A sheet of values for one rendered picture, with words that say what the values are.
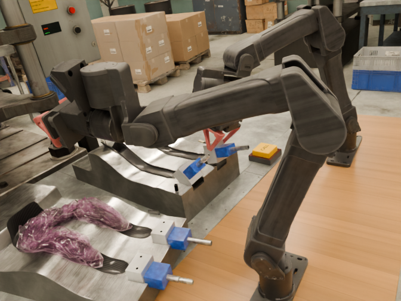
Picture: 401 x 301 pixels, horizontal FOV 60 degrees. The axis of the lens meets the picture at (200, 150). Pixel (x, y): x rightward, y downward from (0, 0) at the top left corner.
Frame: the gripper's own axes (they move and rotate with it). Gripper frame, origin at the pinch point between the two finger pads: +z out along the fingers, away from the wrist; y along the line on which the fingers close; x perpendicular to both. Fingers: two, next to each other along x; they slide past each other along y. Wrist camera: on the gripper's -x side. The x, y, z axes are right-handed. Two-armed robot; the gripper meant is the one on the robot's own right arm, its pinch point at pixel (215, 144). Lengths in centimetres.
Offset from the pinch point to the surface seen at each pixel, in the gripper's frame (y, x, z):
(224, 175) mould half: -1.3, 5.1, 8.0
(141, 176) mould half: 14.6, -11.8, 12.8
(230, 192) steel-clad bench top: -0.7, 8.7, 11.5
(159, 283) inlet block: 37.9, 17.9, 8.6
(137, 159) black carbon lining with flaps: 9.7, -18.9, 13.4
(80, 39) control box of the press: -18, -89, 4
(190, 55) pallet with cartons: -361, -286, 123
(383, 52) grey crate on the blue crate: -350, -27, 17
